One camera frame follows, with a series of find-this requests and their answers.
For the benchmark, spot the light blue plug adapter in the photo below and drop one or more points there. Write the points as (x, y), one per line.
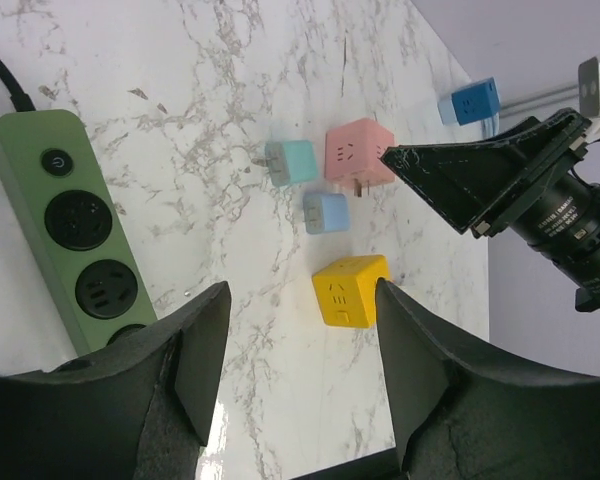
(326, 213)

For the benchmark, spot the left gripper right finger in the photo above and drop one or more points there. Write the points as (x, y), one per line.
(462, 408)

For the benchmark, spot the teal plug adapter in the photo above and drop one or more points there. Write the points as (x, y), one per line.
(289, 162)

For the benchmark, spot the dark blue cube adapter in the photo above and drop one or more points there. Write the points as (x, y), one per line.
(476, 102)

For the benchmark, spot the yellow cube plug adapter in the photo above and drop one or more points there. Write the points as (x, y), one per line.
(345, 290)

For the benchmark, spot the green power strip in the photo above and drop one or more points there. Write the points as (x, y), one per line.
(57, 191)

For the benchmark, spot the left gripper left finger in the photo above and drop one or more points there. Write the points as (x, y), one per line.
(140, 408)

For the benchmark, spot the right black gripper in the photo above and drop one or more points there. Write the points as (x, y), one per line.
(485, 186)

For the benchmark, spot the pink cube plug adapter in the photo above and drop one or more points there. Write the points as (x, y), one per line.
(353, 155)

